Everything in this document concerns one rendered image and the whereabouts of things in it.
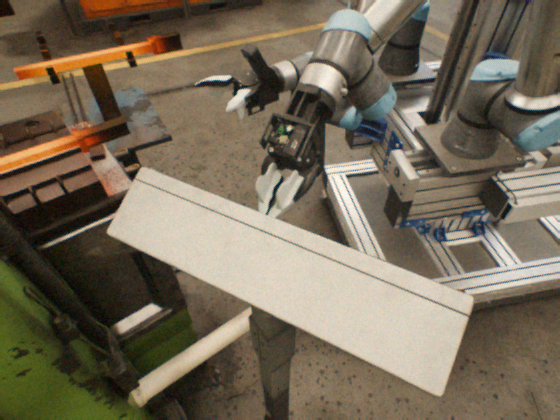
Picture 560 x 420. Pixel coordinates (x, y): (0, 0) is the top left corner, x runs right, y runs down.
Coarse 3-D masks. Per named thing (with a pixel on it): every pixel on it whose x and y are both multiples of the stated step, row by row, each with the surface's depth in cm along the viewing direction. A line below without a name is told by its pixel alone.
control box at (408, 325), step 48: (144, 192) 38; (192, 192) 36; (144, 240) 36; (192, 240) 35; (240, 240) 34; (288, 240) 33; (240, 288) 33; (288, 288) 32; (336, 288) 31; (384, 288) 30; (432, 288) 29; (336, 336) 30; (384, 336) 29; (432, 336) 28; (432, 384) 27
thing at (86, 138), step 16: (96, 128) 76; (112, 128) 77; (128, 128) 80; (48, 144) 73; (64, 144) 73; (80, 144) 74; (96, 144) 77; (0, 160) 70; (16, 160) 70; (32, 160) 71
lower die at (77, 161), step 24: (24, 144) 76; (24, 168) 70; (48, 168) 71; (72, 168) 71; (0, 192) 66; (24, 192) 68; (48, 192) 68; (72, 192) 68; (96, 192) 71; (24, 216) 66
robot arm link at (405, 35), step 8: (424, 8) 119; (416, 16) 120; (424, 16) 121; (408, 24) 122; (416, 24) 122; (424, 24) 124; (400, 32) 125; (408, 32) 124; (416, 32) 124; (392, 40) 128; (400, 40) 126; (408, 40) 126; (416, 40) 126
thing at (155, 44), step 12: (156, 36) 111; (168, 36) 111; (120, 48) 107; (132, 48) 108; (144, 48) 109; (156, 48) 110; (168, 48) 113; (180, 48) 115; (60, 60) 102; (72, 60) 102; (84, 60) 103; (96, 60) 105; (108, 60) 106; (24, 72) 98; (36, 72) 99
